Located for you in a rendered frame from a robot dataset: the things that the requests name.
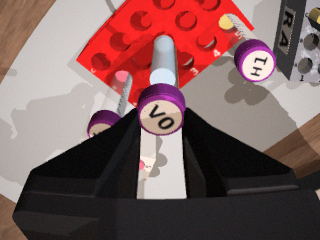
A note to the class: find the red tube rack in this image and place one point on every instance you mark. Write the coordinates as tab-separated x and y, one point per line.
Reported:
171	21

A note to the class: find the white tube rack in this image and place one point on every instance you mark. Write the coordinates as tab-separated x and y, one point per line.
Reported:
147	150

